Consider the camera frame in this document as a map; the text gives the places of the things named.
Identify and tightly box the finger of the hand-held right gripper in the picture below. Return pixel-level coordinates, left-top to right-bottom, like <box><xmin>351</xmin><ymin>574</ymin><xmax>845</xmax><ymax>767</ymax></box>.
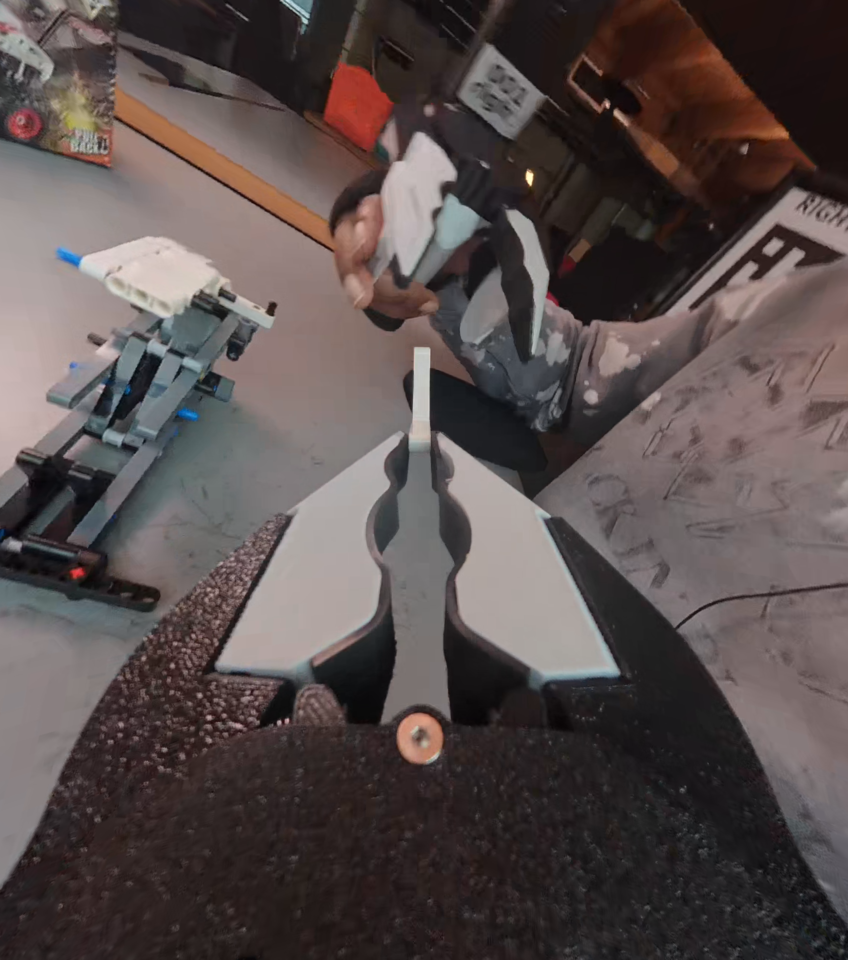
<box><xmin>500</xmin><ymin>208</ymin><xmax>553</xmax><ymax>355</ymax></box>
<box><xmin>458</xmin><ymin>279</ymin><xmax>517</xmax><ymax>350</ymax></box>

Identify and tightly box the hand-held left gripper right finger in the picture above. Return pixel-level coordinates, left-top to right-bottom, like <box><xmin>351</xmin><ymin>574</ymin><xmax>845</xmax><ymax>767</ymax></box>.
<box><xmin>427</xmin><ymin>431</ymin><xmax>634</xmax><ymax>727</ymax></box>

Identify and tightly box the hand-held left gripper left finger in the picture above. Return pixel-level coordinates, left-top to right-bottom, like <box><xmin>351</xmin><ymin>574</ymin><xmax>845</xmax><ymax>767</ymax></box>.
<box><xmin>214</xmin><ymin>431</ymin><xmax>414</xmax><ymax>727</ymax></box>

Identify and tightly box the white bent brick beam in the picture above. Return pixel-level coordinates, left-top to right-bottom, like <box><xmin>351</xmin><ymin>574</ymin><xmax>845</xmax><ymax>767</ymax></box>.
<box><xmin>403</xmin><ymin>346</ymin><xmax>434</xmax><ymax>453</ymax></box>

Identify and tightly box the toy brick truck model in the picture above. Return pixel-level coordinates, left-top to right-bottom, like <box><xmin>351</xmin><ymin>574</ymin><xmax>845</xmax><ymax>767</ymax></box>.
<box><xmin>0</xmin><ymin>236</ymin><xmax>279</xmax><ymax>612</ymax></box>

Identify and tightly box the person's right forearm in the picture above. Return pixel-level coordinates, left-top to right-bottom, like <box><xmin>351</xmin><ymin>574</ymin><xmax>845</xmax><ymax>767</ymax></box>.
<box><xmin>430</xmin><ymin>281</ymin><xmax>703</xmax><ymax>451</ymax></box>

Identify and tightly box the person's right hand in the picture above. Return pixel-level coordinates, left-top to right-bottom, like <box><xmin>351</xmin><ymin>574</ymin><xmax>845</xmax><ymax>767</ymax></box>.
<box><xmin>328</xmin><ymin>172</ymin><xmax>442</xmax><ymax>333</ymax></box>

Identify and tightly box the black wrist rest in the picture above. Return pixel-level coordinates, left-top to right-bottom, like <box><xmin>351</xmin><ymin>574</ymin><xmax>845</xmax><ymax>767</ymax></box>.
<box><xmin>403</xmin><ymin>369</ymin><xmax>550</xmax><ymax>475</ymax></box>

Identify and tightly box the red plastic container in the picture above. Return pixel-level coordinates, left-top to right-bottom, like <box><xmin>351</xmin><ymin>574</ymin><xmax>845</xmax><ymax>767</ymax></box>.
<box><xmin>322</xmin><ymin>62</ymin><xmax>397</xmax><ymax>153</ymax></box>

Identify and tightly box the person's grey printed sweatshirt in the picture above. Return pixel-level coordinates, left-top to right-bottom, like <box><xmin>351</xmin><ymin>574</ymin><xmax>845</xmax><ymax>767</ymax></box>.
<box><xmin>536</xmin><ymin>247</ymin><xmax>848</xmax><ymax>960</ymax></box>

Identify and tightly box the toy set cardboard box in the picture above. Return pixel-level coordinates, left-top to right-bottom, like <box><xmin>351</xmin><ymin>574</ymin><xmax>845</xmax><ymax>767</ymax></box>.
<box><xmin>0</xmin><ymin>0</ymin><xmax>120</xmax><ymax>168</ymax></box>

